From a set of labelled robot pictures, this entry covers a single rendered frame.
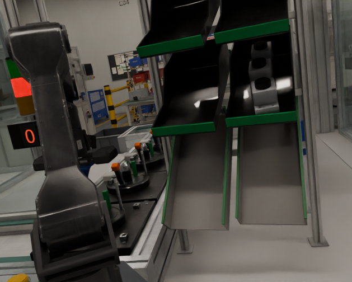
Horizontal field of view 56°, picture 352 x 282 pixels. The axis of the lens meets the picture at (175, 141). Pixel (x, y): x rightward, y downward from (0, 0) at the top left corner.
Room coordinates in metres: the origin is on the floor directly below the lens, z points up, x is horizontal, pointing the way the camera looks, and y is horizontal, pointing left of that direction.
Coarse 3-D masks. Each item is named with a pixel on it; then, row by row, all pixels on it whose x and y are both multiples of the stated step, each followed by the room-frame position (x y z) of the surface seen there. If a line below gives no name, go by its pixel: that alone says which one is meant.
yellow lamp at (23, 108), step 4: (24, 96) 0.92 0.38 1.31; (28, 96) 0.92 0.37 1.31; (16, 100) 0.92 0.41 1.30; (20, 100) 0.91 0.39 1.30; (24, 100) 0.91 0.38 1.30; (28, 100) 0.91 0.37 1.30; (32, 100) 0.92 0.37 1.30; (20, 104) 0.91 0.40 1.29; (24, 104) 0.91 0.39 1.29; (28, 104) 0.91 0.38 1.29; (32, 104) 0.92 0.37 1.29; (20, 108) 0.91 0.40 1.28; (24, 108) 0.91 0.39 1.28; (28, 108) 0.91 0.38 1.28; (32, 108) 0.92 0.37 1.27; (20, 112) 0.92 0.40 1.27; (24, 112) 0.91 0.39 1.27; (28, 112) 0.91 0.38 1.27; (32, 112) 0.92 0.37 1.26
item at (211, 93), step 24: (216, 48) 0.85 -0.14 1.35; (168, 72) 0.80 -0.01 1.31; (192, 72) 0.88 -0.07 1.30; (216, 72) 0.84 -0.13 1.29; (168, 96) 0.77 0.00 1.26; (192, 96) 0.77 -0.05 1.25; (216, 96) 0.74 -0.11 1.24; (168, 120) 0.71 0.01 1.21; (192, 120) 0.68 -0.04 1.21; (216, 120) 0.64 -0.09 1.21
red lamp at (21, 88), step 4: (12, 80) 0.91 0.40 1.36; (16, 80) 0.91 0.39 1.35; (20, 80) 0.91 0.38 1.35; (24, 80) 0.92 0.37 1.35; (12, 84) 0.92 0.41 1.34; (16, 84) 0.91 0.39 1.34; (20, 84) 0.91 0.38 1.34; (24, 84) 0.91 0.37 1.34; (28, 84) 0.92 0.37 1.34; (16, 88) 0.91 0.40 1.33; (20, 88) 0.91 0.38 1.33; (24, 88) 0.91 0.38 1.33; (28, 88) 0.92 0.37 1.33; (16, 92) 0.91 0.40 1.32; (20, 92) 0.91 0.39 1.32; (24, 92) 0.91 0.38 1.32; (28, 92) 0.92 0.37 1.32; (16, 96) 0.91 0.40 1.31; (20, 96) 0.91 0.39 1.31
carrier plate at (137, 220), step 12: (132, 204) 0.87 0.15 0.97; (144, 204) 0.86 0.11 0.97; (132, 216) 0.79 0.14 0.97; (144, 216) 0.78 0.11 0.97; (120, 228) 0.74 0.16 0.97; (132, 228) 0.72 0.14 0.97; (108, 240) 0.69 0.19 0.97; (132, 240) 0.67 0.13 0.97; (72, 252) 0.67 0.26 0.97; (120, 252) 0.64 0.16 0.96
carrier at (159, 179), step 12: (132, 168) 1.07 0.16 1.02; (144, 168) 1.05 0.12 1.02; (108, 180) 1.02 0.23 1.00; (132, 180) 1.02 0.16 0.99; (144, 180) 1.00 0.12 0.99; (156, 180) 1.04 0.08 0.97; (120, 192) 0.96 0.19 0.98; (132, 192) 0.96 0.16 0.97; (144, 192) 0.95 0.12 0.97; (156, 192) 0.93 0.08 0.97
